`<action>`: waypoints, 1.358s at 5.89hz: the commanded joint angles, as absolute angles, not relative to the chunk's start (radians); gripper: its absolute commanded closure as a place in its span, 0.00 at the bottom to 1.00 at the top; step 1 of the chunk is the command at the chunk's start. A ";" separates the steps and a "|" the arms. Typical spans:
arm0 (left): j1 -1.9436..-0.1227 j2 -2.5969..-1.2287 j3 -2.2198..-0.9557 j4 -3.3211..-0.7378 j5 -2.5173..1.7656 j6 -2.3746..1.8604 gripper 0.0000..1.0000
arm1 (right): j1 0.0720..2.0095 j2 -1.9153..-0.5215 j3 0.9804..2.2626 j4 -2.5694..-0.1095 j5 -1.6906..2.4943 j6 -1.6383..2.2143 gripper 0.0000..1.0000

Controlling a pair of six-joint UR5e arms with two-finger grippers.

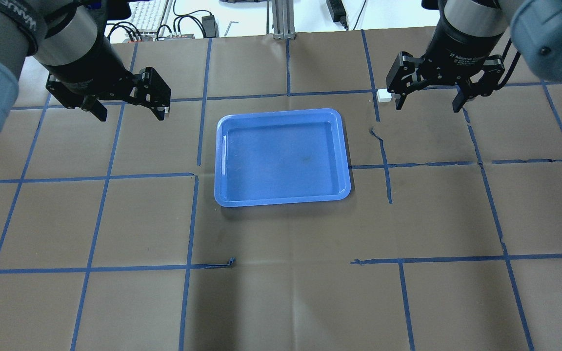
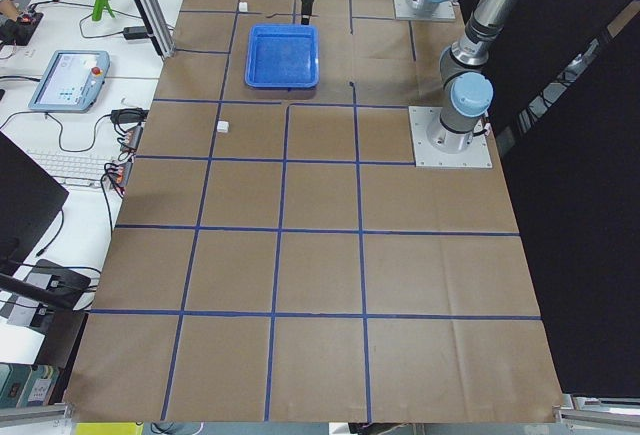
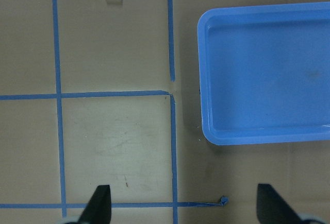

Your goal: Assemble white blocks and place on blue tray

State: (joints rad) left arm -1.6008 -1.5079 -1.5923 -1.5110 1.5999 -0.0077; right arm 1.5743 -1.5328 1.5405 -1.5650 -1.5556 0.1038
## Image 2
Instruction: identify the blue plastic tray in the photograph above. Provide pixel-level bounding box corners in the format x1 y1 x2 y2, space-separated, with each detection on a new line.
245 24 319 89

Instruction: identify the black power adapter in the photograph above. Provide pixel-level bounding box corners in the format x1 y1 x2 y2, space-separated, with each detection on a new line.
122 26 148 40

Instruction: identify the green plastic clamp tool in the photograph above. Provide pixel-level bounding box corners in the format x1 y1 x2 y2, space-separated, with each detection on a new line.
91 0 115 22

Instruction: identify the black usb hub upper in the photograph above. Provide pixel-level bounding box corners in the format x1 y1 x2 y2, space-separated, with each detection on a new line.
118 125 143 153

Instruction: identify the black usb hub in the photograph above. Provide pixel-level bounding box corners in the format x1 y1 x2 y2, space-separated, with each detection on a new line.
104 161 133 191
118 125 143 153

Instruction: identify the teach pendant with screen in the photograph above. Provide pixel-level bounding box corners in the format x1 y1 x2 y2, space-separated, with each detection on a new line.
28 50 110 113

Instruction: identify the black usb hub lower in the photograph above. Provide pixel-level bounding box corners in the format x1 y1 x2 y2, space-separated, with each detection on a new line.
104 161 133 191

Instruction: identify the brown paper table cover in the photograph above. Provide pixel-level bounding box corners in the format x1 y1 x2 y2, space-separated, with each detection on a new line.
65 0 561 423

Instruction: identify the white keyboard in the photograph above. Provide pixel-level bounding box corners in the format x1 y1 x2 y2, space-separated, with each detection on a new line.
26 149 114 189

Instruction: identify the black device with red button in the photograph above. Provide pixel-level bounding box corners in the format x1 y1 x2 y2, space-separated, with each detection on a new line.
1 12 44 46

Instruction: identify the black monitor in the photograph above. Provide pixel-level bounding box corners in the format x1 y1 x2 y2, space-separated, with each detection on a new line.
0 134 69 276

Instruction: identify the black monitor stand base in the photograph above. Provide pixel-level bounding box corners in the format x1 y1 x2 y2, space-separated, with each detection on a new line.
1 260 91 310

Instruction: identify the aluminium frame post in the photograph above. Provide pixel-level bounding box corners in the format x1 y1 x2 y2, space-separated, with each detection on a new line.
133 0 175 60

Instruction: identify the black adapter with cables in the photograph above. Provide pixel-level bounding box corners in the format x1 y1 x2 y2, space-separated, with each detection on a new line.
110 107 149 124

